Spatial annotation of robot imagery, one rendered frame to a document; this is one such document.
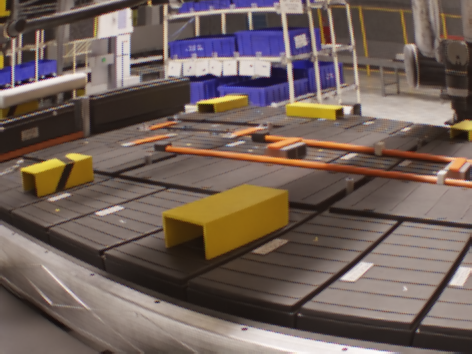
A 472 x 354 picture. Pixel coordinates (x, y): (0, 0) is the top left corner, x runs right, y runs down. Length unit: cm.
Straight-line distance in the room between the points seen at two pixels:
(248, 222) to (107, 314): 22
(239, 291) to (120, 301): 13
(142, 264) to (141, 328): 10
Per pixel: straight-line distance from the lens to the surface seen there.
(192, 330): 57
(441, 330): 50
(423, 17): 228
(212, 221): 69
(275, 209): 77
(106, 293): 66
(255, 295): 59
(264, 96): 401
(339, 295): 58
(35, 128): 160
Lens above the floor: 126
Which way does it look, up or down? 13 degrees down
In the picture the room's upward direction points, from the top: 3 degrees counter-clockwise
